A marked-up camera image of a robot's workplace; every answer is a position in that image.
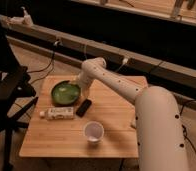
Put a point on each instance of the black office chair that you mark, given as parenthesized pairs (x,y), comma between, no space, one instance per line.
(13,84)

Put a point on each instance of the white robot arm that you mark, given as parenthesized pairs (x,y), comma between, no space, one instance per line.
(160,138)

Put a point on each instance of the green ceramic bowl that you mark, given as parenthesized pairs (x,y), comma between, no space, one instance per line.
(64,93)

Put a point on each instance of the white toothpaste tube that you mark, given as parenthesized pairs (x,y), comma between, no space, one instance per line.
(57,113)

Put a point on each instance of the white wall plug right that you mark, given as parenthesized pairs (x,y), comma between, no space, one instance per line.
(125,61)

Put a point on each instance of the black remote control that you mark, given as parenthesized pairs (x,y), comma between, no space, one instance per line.
(83,108)

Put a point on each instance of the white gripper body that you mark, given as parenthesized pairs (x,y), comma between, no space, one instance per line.
(84,80)

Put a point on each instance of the white paper cup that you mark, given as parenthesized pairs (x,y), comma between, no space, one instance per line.
(93,131)

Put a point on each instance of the white spray bottle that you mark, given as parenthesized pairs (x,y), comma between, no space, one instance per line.
(26,19)

